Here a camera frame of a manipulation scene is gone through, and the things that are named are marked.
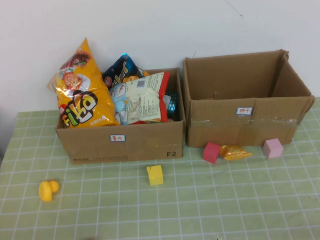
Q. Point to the red foam cube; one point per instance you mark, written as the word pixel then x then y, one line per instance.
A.
pixel 211 153

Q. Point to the small orange snack packet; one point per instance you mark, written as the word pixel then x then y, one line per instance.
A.
pixel 233 152

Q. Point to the white and red snack bag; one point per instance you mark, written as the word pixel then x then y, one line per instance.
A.
pixel 142 102

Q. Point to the dark blue snack bag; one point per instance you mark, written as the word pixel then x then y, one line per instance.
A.
pixel 120 71

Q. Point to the teal polka dot package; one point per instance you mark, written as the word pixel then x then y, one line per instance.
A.
pixel 172 102

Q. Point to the cardboard box with F2 print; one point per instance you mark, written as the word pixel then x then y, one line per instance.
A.
pixel 140 145

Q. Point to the white label with red writing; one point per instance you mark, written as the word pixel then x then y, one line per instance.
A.
pixel 244 110
pixel 117 138

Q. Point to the yellow foam cube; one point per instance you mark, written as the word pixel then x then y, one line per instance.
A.
pixel 155 175

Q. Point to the taped cardboard box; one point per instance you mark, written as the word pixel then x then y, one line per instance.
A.
pixel 225 75

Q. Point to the large orange Fiko chip bag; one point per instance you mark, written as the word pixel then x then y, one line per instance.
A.
pixel 80 100

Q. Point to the green checked tablecloth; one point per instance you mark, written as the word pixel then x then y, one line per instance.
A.
pixel 125 205

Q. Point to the clear packing tape strip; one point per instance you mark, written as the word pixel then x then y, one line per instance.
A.
pixel 275 122

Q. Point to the pink foam cube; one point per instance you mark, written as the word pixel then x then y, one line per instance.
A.
pixel 273 148

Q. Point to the yellow rubber duck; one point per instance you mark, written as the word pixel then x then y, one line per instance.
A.
pixel 47 190

